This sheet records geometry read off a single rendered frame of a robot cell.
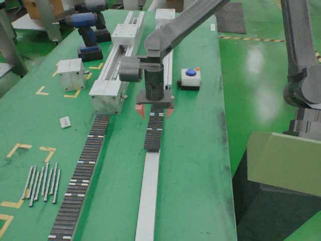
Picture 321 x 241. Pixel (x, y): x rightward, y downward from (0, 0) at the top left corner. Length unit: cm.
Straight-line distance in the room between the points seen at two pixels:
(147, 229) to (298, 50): 59
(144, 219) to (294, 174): 40
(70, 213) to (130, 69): 40
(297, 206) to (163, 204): 41
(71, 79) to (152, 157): 51
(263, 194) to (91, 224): 48
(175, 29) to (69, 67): 51
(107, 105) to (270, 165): 56
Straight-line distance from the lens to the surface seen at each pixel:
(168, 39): 63
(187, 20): 66
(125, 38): 112
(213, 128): 80
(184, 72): 95
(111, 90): 80
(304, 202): 79
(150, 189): 60
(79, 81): 98
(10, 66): 268
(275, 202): 77
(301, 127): 67
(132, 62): 64
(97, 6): 133
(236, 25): 394
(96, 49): 119
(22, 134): 89
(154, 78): 61
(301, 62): 69
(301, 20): 73
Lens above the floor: 134
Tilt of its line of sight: 44 degrees down
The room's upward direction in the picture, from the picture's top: straight up
